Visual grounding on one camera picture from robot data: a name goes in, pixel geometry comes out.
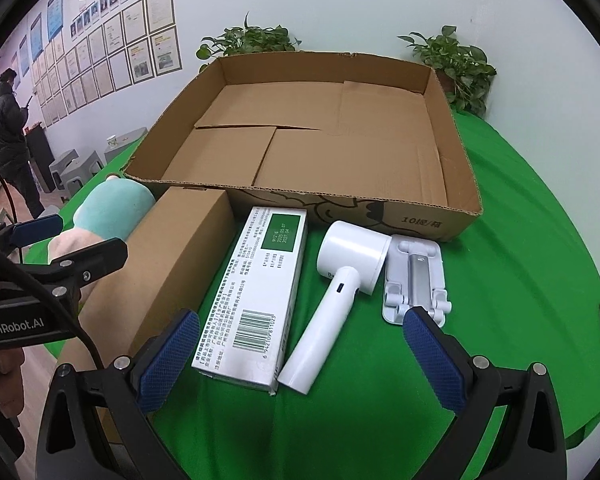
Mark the large cardboard box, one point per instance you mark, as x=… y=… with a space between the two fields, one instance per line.
x=330 y=135

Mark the long plain brown box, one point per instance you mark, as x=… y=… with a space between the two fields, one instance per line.
x=170 y=260

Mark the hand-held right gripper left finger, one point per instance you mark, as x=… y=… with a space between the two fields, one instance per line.
x=172 y=355

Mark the white paper cup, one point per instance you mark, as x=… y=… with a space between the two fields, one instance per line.
x=112 y=141

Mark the blue wall poster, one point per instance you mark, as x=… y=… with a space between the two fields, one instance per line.
x=35 y=35
x=55 y=10

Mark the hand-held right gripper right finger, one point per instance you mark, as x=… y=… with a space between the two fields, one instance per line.
x=432 y=355

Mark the green potted plant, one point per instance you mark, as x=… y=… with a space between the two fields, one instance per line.
x=252 y=40
x=455 y=65

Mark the black cabinet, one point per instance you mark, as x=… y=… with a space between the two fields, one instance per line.
x=41 y=157

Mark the white handheld lint remover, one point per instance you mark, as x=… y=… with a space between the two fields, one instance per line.
x=325 y=310

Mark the grey stool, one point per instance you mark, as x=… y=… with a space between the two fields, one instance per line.
x=67 y=162
x=82 y=172

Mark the white box with green label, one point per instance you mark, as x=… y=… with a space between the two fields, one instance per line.
x=260 y=300

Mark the teal and pink plush toy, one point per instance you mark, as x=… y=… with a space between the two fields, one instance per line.
x=110 y=210

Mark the white folding phone stand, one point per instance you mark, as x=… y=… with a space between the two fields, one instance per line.
x=415 y=270

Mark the wall of framed certificates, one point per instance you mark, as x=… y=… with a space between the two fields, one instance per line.
x=120 y=55

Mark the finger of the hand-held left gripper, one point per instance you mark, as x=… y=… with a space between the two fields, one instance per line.
x=35 y=228
x=87 y=260

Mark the green tablecloth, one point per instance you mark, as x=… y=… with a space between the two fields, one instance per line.
x=505 y=260

